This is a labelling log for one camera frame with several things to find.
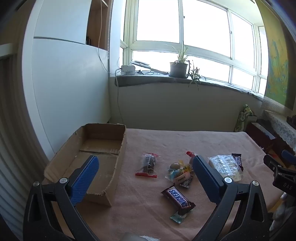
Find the white lace cloth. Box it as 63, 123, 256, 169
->
264, 110, 296, 152

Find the green printed bag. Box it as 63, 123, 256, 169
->
236, 104, 258, 132

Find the small hanging plant shoot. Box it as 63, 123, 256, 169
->
188, 60, 207, 87

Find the white cupboard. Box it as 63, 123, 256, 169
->
22, 0, 110, 160

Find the clear packed brown egg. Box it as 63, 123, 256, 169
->
168, 162, 182, 173

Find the wall poster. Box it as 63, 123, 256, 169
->
254, 0, 296, 109

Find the wooden shelf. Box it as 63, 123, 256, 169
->
87, 0, 109, 50

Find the person's right hand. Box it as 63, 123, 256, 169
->
269, 192, 288, 232

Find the green spider plant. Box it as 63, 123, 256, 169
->
164, 40, 192, 64

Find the small colourful candy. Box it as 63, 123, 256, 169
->
165, 170, 183, 180

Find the clear bag of dark snacks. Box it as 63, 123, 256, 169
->
135, 152, 160, 178

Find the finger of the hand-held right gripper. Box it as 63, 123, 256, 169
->
281, 149, 296, 165
263, 154, 286, 176

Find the thin white cable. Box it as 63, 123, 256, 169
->
97, 0, 122, 75

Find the grey windowsill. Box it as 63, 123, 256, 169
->
114, 74, 264, 98

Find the black and white candy packet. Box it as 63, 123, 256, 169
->
178, 176, 193, 189

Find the grey plant pot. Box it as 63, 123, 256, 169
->
169, 61, 188, 78

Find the large brown chocolate bar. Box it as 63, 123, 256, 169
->
161, 185, 196, 215

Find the clear cracker pack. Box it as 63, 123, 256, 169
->
208, 155, 244, 182

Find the white hanging cable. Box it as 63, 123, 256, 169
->
115, 70, 125, 124

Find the cardboard box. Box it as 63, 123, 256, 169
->
43, 123, 127, 207

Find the teal candy wrapper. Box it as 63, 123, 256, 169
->
170, 210, 189, 224

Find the white ribbed panel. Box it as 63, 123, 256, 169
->
0, 133, 49, 233

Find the dark flat device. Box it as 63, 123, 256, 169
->
131, 60, 169, 75

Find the small brown chocolate bar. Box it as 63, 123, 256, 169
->
231, 153, 244, 172

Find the white window frame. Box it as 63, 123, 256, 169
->
120, 0, 269, 95

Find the brown wooden cabinet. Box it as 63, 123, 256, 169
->
246, 120, 285, 158

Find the red top clear packet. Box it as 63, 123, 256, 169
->
186, 151, 197, 167

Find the white power box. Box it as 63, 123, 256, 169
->
121, 65, 136, 76

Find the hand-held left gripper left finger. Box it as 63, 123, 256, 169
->
23, 155, 100, 241

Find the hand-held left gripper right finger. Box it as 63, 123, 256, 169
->
192, 155, 271, 241

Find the pink label candy packet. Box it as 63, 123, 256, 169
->
172, 171, 191, 183

